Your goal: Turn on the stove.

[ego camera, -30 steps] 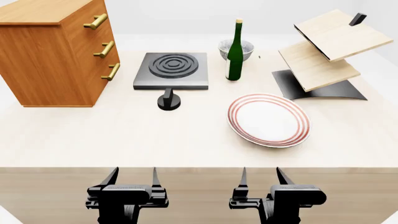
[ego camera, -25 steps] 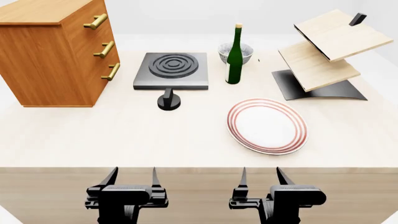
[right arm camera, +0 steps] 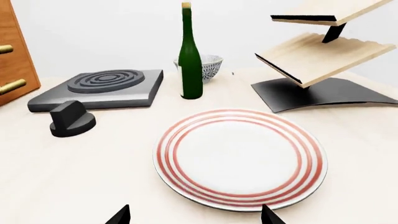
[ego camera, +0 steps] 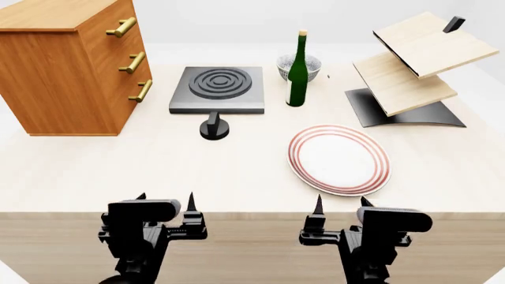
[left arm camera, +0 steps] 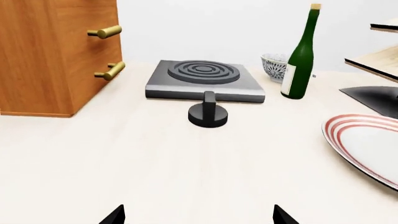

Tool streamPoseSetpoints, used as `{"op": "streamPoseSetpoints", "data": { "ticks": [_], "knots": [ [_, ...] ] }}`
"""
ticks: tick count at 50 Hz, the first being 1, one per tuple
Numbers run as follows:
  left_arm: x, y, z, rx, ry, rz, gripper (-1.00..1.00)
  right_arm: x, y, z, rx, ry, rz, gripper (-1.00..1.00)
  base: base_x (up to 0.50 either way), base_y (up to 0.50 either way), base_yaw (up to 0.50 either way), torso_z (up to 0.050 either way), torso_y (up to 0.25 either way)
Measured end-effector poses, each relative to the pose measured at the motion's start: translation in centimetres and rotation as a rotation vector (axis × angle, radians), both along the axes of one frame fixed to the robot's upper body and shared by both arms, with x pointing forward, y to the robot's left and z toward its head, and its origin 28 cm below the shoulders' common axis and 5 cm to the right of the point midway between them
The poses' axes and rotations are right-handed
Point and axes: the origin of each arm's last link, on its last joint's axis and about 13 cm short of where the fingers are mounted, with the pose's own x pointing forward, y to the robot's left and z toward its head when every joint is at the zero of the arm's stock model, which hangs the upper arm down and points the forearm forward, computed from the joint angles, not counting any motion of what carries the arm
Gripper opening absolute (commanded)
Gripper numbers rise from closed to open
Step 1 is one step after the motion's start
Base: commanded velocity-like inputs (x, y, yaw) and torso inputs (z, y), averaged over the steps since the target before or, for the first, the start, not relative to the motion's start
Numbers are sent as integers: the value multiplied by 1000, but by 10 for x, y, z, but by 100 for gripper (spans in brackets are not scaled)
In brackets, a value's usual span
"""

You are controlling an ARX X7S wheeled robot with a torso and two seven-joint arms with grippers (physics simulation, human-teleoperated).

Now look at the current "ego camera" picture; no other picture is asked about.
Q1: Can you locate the brass drawer handle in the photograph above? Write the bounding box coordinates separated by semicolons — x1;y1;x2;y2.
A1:
118;50;147;75
127;78;154;104
105;17;138;39

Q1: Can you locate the white plate with red rings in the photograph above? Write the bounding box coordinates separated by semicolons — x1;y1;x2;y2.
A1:
286;124;393;197

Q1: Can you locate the two-tier wooden rack black base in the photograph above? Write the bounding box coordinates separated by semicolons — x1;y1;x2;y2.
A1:
344;10;500;129

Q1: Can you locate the green wine bottle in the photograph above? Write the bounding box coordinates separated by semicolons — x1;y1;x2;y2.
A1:
285;29;309;107

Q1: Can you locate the black stove knob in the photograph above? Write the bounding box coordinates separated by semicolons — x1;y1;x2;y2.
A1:
199;110;230;141

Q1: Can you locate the wooden drawer cabinet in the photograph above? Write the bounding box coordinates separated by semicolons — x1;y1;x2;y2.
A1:
0;0;154;137

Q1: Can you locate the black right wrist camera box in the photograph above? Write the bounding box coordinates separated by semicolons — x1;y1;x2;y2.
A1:
356;206;434;234

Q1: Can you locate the white patterned bowl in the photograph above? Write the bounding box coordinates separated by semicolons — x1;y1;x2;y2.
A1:
275;54;323;84

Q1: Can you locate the grey electric stove plate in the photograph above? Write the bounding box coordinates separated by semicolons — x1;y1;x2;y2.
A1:
169;65;265;115

